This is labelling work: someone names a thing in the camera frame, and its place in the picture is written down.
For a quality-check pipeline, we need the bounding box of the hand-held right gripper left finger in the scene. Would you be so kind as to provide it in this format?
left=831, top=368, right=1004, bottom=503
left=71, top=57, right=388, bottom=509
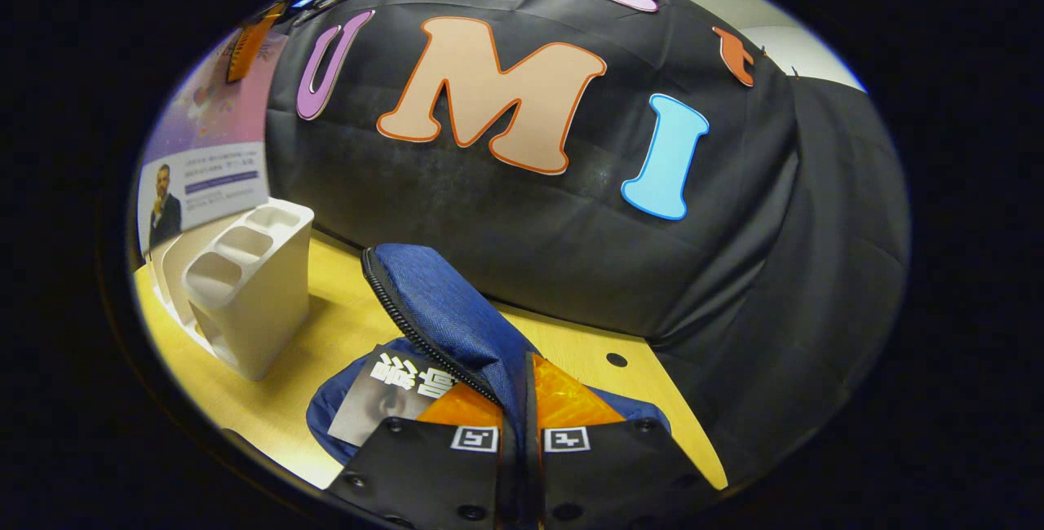
left=326, top=383, right=523, bottom=530

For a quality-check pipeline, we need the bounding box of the dark grey book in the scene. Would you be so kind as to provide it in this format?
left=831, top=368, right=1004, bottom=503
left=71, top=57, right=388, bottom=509
left=328, top=344, right=458, bottom=448

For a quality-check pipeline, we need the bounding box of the black backdrop cloth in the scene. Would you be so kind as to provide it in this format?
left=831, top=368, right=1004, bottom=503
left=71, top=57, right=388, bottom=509
left=265, top=0, right=910, bottom=482

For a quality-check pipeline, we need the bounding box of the purple book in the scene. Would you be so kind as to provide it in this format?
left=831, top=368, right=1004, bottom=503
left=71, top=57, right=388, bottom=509
left=137, top=29, right=290, bottom=258

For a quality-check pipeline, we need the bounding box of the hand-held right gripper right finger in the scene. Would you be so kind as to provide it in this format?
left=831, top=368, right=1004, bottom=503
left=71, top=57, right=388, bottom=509
left=526, top=351, right=719, bottom=530

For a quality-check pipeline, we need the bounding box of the white bookshelf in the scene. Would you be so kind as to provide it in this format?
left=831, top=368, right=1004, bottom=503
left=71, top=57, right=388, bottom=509
left=151, top=197, right=316, bottom=382

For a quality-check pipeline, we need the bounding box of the blue schoolbag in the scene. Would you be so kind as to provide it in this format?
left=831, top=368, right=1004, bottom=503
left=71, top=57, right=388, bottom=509
left=306, top=243, right=671, bottom=466

